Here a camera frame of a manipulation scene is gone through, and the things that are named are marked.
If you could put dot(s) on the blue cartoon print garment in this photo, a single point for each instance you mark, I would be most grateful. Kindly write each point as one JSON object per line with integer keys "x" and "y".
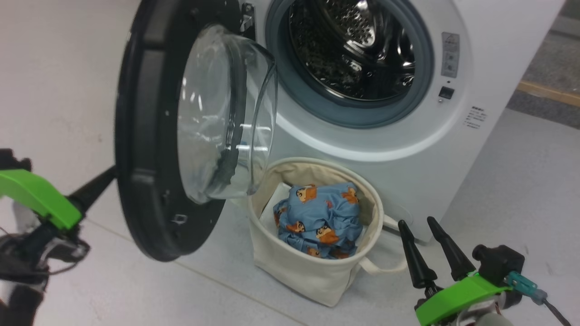
{"x": 317, "y": 213}

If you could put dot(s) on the metal door hinge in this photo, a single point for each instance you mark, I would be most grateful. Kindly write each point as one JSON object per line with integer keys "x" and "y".
{"x": 248, "y": 18}

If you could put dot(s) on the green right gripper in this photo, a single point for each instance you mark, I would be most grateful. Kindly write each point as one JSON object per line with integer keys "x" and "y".
{"x": 457, "y": 296}

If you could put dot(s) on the white front-load washing machine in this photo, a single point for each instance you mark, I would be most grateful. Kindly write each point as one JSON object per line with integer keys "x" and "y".
{"x": 476, "y": 172}

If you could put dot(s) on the grey rubber door gasket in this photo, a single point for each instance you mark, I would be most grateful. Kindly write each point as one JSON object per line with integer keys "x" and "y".
{"x": 294, "y": 95}

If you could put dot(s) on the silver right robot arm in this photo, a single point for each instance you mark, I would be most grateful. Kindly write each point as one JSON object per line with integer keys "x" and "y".
{"x": 487, "y": 320}

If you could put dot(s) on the black door latch socket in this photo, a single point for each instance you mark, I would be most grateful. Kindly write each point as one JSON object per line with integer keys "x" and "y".
{"x": 446, "y": 93}

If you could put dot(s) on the white folded cloth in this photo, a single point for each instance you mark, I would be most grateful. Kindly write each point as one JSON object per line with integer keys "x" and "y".
{"x": 278, "y": 199}

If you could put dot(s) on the black round glass washer door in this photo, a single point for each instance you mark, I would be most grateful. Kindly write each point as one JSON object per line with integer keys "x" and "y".
{"x": 145, "y": 136}

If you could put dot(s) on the perforated steel washer drum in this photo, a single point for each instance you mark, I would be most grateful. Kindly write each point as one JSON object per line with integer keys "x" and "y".
{"x": 344, "y": 54}

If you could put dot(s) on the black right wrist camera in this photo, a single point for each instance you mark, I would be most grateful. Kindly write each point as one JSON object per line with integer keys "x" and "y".
{"x": 498, "y": 265}

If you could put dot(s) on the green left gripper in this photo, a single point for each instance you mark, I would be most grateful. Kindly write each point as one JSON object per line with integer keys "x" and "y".
{"x": 36, "y": 194}

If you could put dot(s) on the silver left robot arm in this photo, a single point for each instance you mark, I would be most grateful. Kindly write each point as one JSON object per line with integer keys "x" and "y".
{"x": 18, "y": 303}

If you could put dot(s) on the cream fabric laundry basket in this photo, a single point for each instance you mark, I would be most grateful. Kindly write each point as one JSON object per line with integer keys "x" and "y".
{"x": 308, "y": 276}

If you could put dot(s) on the grey warning sticker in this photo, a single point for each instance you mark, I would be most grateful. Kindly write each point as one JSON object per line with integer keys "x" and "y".
{"x": 450, "y": 54}

